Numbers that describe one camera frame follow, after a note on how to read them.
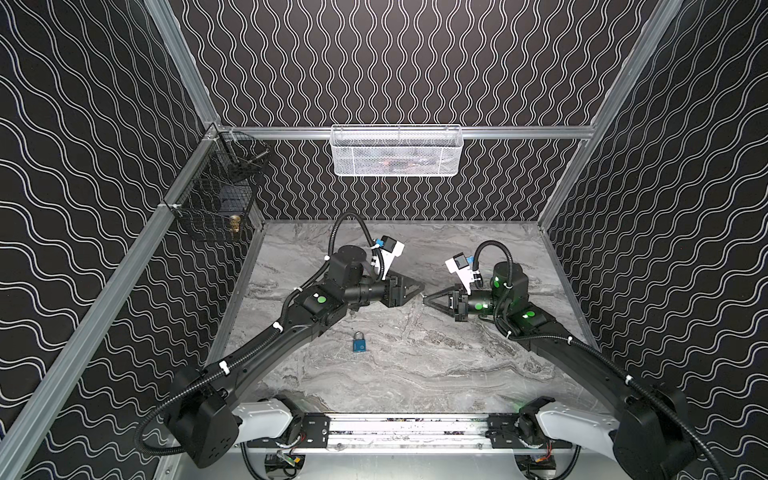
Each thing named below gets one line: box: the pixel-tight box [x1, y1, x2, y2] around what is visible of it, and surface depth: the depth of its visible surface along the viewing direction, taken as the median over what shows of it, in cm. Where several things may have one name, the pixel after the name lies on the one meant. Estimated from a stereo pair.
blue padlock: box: [352, 330, 367, 353], surface depth 90 cm
